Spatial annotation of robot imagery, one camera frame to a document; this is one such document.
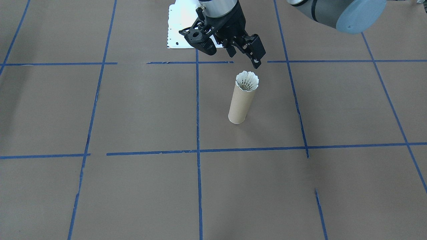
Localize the white feather shuttlecock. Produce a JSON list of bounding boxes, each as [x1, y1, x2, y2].
[[236, 70, 259, 92]]

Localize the brown cardboard tube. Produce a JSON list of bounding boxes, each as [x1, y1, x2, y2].
[[228, 78, 259, 125]]

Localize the white pedestal column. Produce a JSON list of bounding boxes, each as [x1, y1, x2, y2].
[[167, 3, 227, 49]]

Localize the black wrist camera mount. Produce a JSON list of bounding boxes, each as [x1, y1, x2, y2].
[[179, 20, 218, 56]]

